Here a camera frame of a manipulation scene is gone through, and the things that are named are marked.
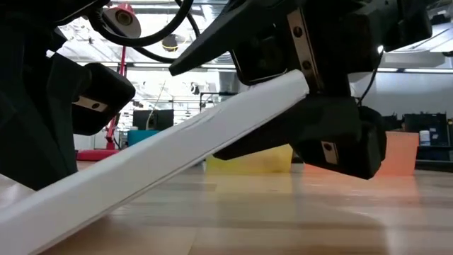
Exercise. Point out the blue plastic bin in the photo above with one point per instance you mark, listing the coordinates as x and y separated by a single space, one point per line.
141 137

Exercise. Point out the black hanging dome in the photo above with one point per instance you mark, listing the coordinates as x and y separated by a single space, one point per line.
170 43

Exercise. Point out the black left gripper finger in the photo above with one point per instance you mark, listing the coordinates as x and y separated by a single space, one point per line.
35 134

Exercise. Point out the black shelf unit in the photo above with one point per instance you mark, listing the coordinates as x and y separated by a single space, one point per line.
439 127

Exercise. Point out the white card with black print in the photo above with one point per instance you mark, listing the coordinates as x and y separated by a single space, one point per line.
141 170

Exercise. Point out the black computer monitor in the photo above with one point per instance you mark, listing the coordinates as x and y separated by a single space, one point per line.
159 119

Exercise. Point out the red desk lamp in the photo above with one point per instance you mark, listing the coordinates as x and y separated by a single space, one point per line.
98 155

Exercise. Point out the yellow plastic bin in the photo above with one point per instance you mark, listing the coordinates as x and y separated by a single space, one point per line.
255 163

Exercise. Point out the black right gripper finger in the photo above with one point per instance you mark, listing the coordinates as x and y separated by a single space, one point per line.
293 124
255 35

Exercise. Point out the orange plastic bin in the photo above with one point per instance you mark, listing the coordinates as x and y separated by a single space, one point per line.
400 152

